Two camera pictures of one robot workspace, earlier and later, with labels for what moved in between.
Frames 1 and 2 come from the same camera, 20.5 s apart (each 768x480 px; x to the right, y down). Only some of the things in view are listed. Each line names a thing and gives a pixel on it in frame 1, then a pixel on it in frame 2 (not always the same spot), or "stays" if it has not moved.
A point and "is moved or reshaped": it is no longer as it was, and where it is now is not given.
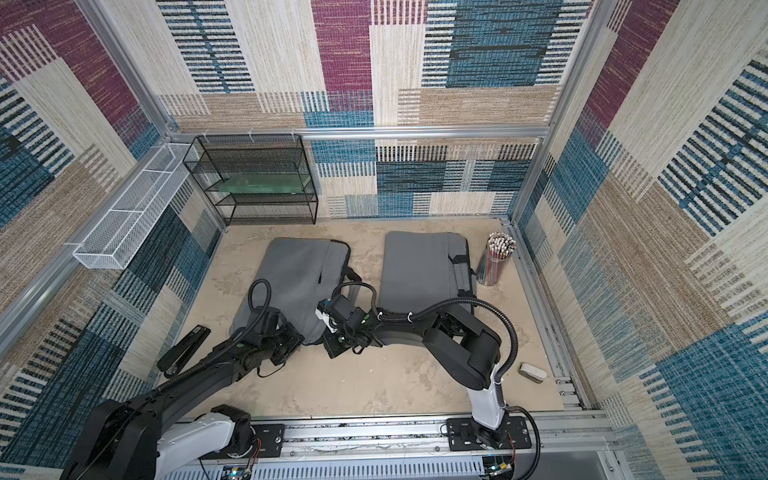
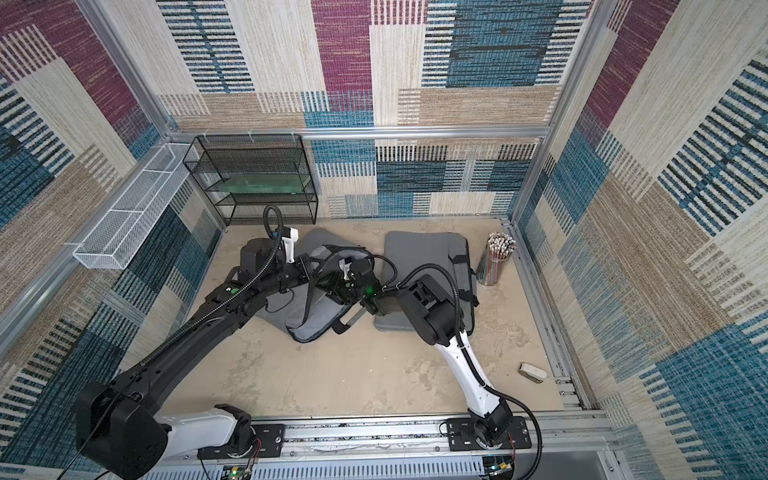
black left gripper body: (282, 345) -> (289, 276)
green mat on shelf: (266, 183) stays
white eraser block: (532, 373) stays
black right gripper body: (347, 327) -> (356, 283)
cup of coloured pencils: (499, 250) stays
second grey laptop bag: (420, 267) stays
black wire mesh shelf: (256, 179) stays
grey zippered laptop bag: (299, 273) is moved or reshaped
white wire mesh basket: (107, 245) stays
